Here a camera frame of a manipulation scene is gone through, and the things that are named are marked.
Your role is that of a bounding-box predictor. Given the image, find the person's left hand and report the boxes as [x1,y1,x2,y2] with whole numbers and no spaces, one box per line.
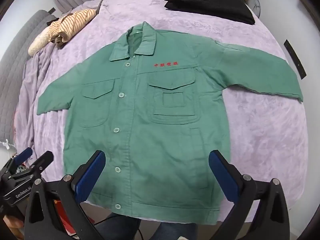
[4,216,25,232]

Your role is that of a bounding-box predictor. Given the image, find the white cable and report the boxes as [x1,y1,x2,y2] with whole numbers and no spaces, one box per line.
[1,139,16,153]

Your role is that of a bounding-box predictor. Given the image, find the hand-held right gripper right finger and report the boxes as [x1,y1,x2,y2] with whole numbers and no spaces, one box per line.
[208,149,290,240]

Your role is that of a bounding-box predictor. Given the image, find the green work jacket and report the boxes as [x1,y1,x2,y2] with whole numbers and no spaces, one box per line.
[37,22,304,223]

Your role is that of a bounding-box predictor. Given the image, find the small round fan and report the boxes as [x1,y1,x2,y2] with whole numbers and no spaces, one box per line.
[245,0,262,18]

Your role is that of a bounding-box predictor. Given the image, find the long black strap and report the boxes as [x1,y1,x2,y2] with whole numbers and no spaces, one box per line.
[284,39,307,79]

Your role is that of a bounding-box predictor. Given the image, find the cream knitted cloth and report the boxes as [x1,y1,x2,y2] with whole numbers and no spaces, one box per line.
[28,26,63,56]

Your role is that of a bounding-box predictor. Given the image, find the black cable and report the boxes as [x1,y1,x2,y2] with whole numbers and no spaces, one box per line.
[92,212,118,228]

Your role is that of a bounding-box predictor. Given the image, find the black folded clothes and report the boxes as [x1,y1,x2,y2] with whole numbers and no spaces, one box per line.
[164,0,256,25]

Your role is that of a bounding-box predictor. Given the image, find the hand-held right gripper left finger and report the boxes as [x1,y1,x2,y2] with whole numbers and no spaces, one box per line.
[24,150,107,240]

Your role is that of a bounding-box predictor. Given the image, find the purple plush blanket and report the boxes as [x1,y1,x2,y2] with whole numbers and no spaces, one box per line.
[14,0,309,224]

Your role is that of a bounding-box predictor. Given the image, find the tan striped garment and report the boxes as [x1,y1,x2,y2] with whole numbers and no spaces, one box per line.
[47,0,104,48]

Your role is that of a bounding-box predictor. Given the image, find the red box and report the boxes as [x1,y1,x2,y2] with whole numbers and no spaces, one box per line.
[54,199,68,221]

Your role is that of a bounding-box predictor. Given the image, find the grey quilted headboard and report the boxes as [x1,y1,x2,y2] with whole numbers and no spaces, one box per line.
[0,10,59,143]

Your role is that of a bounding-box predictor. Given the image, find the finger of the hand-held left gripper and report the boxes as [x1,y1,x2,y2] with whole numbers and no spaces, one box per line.
[0,147,33,180]
[24,151,54,179]

